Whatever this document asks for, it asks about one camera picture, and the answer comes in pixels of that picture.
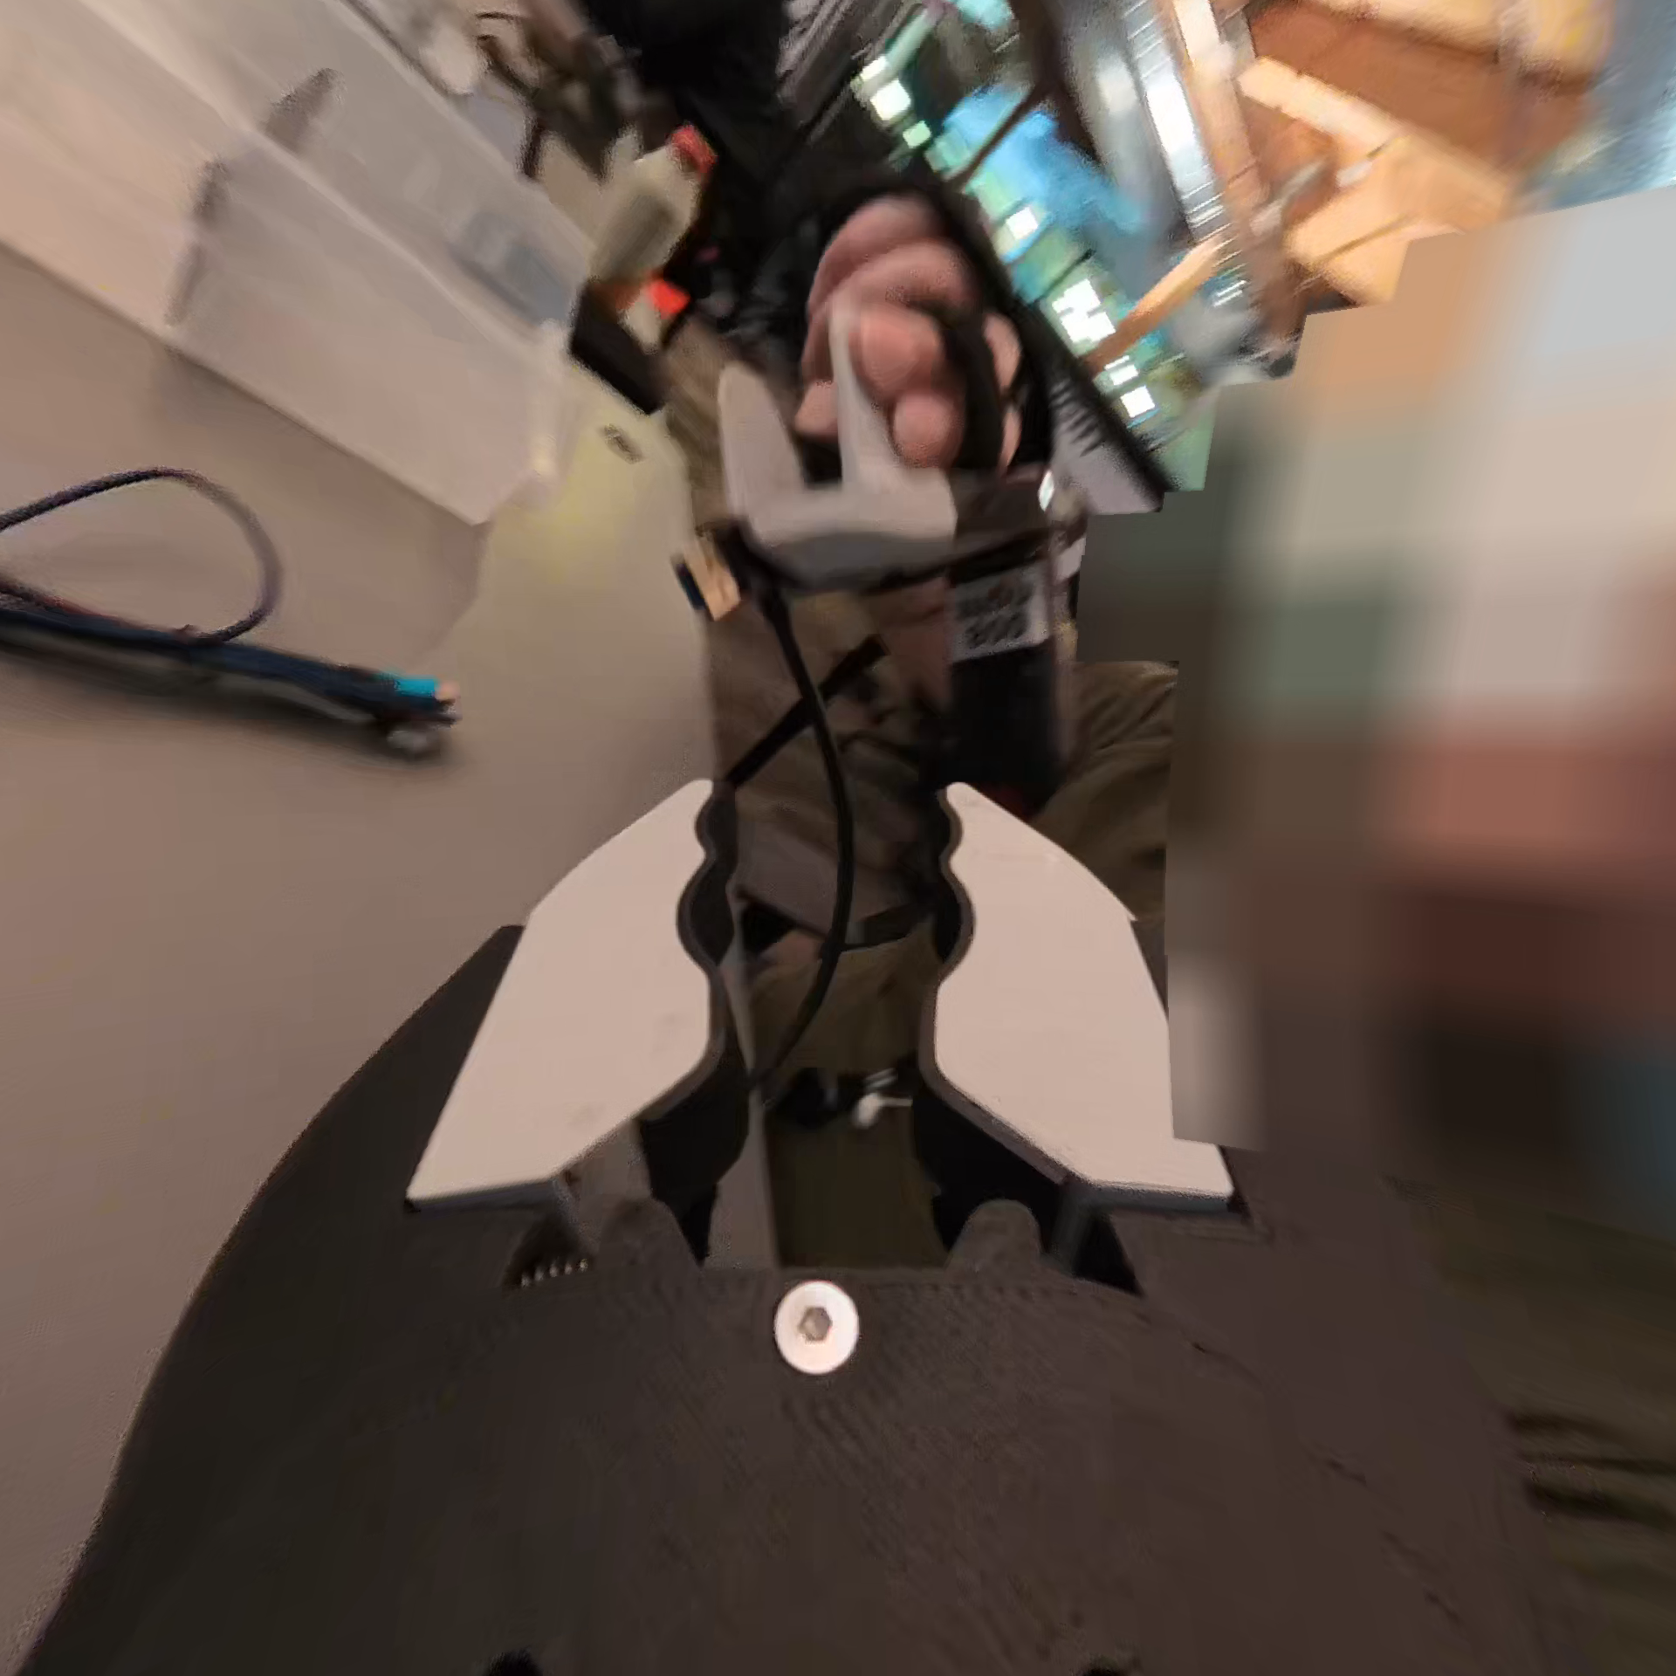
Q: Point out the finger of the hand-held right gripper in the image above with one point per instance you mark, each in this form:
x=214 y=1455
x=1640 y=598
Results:
x=851 y=524
x=753 y=444

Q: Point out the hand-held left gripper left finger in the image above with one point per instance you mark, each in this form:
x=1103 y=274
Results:
x=589 y=1035

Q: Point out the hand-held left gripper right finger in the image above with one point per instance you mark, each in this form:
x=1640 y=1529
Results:
x=1049 y=1035

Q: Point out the clear plastic bin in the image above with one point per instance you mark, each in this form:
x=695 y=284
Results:
x=327 y=262

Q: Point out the person's right hand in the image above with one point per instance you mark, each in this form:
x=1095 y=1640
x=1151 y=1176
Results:
x=903 y=289

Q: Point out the person's olive shirt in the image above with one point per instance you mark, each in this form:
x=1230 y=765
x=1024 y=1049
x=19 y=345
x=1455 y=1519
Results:
x=1111 y=773

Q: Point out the white plastic bottle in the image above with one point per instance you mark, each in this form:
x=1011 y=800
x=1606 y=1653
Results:
x=648 y=209

